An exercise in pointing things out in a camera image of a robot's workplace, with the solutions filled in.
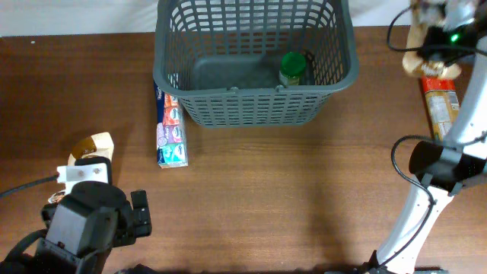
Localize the green lid spice jar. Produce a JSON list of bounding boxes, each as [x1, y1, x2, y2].
[[279, 52, 307, 86]]

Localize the grey plastic shopping basket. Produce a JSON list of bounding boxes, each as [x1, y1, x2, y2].
[[153, 0, 358, 128]]

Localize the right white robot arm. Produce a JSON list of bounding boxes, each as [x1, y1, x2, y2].
[[358, 1, 486, 273]]

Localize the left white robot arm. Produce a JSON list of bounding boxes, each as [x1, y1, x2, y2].
[[1, 181, 152, 273]]

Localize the red spaghetti packet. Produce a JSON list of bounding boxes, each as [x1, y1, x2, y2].
[[421, 77, 460, 141]]

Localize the brown white snack bag left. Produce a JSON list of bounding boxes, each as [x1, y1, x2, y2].
[[48, 132, 114, 204]]

